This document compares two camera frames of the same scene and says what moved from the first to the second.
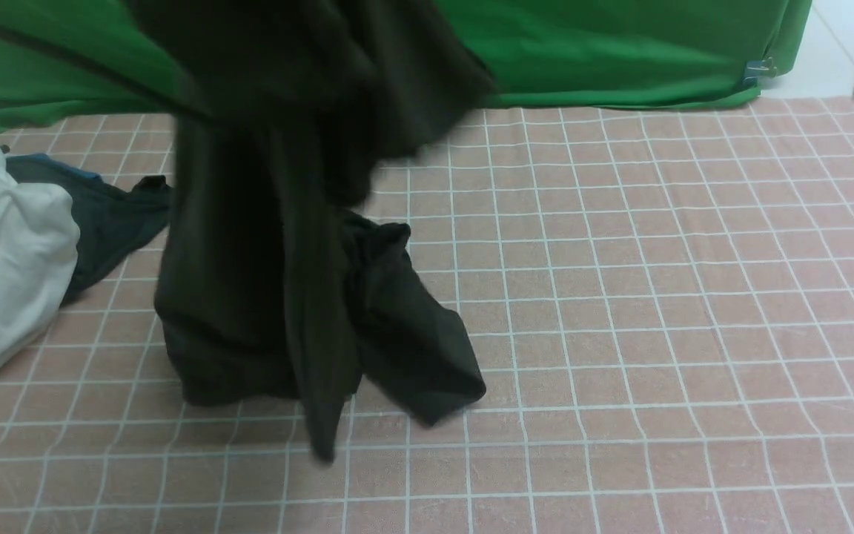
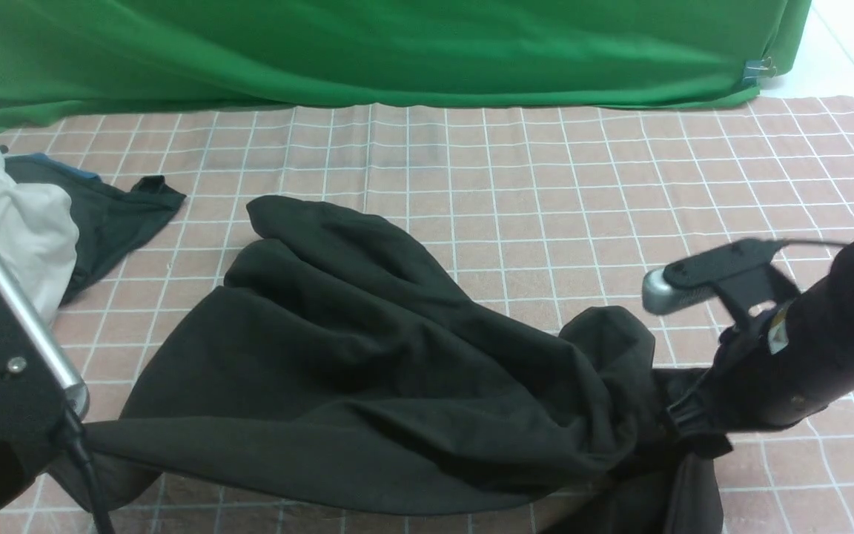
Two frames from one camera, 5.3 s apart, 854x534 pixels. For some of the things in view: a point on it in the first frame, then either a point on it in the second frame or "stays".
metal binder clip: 758,70 stays
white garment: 15,247 stays
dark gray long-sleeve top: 271,282 to 316,367
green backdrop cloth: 26,64 stays
